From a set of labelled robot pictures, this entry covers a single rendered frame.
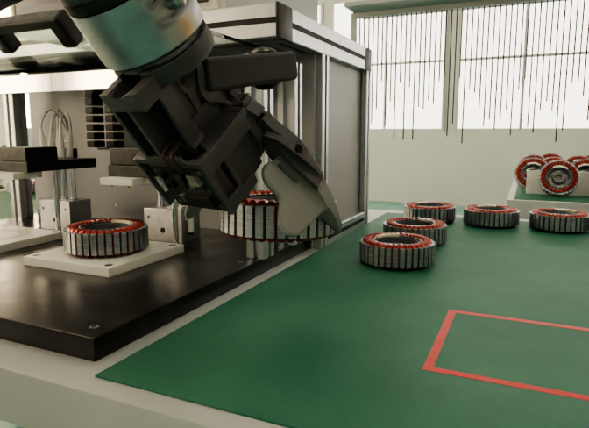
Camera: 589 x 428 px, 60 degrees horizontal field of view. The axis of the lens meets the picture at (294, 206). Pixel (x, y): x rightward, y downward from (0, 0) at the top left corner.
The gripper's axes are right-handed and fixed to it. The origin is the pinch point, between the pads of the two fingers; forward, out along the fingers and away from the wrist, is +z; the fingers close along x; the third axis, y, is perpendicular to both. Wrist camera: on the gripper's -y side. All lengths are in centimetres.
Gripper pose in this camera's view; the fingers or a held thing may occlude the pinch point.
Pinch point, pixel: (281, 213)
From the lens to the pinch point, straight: 49.2
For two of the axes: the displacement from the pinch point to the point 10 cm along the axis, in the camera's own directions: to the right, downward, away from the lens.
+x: 8.3, 1.1, -5.5
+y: -4.4, 7.4, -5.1
